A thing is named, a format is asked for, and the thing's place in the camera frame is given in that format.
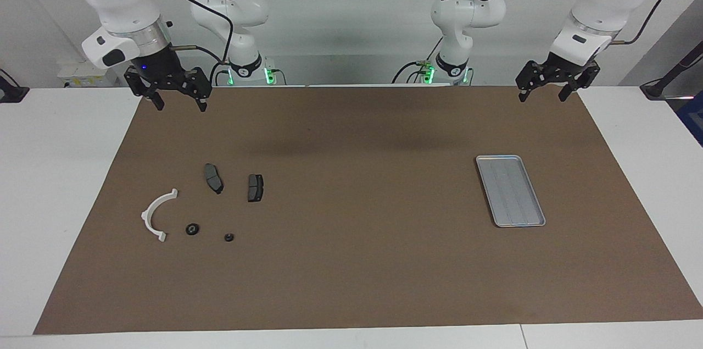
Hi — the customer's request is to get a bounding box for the dark tapered brake pad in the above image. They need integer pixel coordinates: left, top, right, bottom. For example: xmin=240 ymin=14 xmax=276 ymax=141
xmin=204 ymin=163 xmax=225 ymax=195

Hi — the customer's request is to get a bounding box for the black table clamp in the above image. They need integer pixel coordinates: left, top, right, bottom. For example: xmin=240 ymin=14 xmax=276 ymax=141
xmin=0 ymin=69 xmax=29 ymax=103

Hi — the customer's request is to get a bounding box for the black right arm base cable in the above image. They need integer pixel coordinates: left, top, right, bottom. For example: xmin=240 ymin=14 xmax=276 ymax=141
xmin=210 ymin=60 xmax=231 ymax=87

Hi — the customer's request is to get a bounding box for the black arm base cable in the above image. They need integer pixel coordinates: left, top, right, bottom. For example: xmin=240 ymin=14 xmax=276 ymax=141
xmin=210 ymin=60 xmax=231 ymax=87
xmin=392 ymin=36 xmax=444 ymax=85

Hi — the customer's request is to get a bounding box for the dark rectangular brake pad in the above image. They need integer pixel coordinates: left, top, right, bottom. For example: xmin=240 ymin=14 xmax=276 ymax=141
xmin=247 ymin=174 xmax=265 ymax=203

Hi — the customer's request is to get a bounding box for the white curved plastic bracket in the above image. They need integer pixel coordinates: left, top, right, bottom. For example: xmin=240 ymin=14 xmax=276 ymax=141
xmin=141 ymin=189 xmax=179 ymax=243

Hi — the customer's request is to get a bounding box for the silver metal tray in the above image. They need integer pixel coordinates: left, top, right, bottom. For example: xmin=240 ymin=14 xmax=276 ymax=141
xmin=476 ymin=155 xmax=546 ymax=228

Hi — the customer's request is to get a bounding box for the white power strip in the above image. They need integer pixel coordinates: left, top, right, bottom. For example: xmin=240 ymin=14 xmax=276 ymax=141
xmin=57 ymin=60 xmax=119 ymax=87

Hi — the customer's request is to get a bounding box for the blue bin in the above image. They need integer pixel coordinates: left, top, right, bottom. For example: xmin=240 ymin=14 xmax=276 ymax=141
xmin=677 ymin=97 xmax=703 ymax=146

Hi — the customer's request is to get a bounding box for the black left arm base cable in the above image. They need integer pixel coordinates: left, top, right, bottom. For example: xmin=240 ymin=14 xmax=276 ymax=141
xmin=392 ymin=36 xmax=444 ymax=85

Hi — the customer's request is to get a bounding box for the brown table mat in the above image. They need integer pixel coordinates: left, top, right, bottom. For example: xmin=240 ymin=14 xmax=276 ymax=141
xmin=33 ymin=85 xmax=703 ymax=335

